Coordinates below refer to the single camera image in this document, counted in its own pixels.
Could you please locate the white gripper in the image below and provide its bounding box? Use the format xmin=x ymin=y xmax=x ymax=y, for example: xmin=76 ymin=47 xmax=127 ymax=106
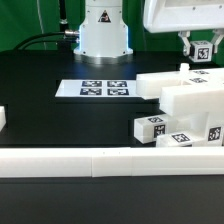
xmin=143 ymin=0 xmax=224 ymax=56

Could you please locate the white chair back frame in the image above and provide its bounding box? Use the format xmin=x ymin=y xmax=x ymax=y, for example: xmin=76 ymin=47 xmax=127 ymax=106
xmin=136 ymin=64 xmax=224 ymax=116

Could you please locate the white chair seat part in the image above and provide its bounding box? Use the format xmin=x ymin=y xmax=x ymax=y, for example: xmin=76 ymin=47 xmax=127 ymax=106
xmin=166 ymin=111 xmax=224 ymax=148

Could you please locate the small white block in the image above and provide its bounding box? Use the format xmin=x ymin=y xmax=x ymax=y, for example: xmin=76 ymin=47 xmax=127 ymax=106
xmin=134 ymin=114 xmax=176 ymax=144

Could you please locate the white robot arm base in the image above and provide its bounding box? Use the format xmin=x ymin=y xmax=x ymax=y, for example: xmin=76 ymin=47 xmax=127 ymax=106
xmin=74 ymin=0 xmax=133 ymax=65

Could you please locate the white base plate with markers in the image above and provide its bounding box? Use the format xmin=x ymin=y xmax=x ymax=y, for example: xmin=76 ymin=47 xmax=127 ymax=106
xmin=55 ymin=79 xmax=137 ymax=98

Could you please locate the white front fence wall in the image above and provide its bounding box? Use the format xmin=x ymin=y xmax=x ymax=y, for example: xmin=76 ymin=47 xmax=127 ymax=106
xmin=0 ymin=147 xmax=224 ymax=178

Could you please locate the white fence wall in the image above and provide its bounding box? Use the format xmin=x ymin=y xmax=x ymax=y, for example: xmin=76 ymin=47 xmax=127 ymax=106
xmin=0 ymin=147 xmax=224 ymax=178
xmin=0 ymin=106 xmax=6 ymax=132

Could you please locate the black cable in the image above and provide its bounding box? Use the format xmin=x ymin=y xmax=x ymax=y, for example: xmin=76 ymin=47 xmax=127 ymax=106
xmin=13 ymin=29 xmax=81 ymax=51

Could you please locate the white left fence wall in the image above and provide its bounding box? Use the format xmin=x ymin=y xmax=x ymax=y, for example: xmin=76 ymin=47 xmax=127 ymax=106
xmin=0 ymin=106 xmax=6 ymax=132

